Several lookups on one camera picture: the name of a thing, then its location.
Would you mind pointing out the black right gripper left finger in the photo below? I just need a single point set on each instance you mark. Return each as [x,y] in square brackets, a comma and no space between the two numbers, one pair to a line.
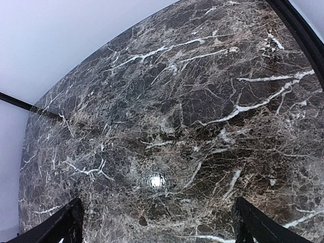
[66,225]

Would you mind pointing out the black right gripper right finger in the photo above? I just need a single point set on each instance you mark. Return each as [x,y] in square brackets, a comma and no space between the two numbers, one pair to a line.
[251,224]

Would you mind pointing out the black left corner post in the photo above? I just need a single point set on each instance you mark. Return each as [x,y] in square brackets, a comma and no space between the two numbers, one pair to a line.
[16,102]

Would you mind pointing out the black front rail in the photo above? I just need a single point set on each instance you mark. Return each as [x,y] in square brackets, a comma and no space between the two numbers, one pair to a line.
[302,32]

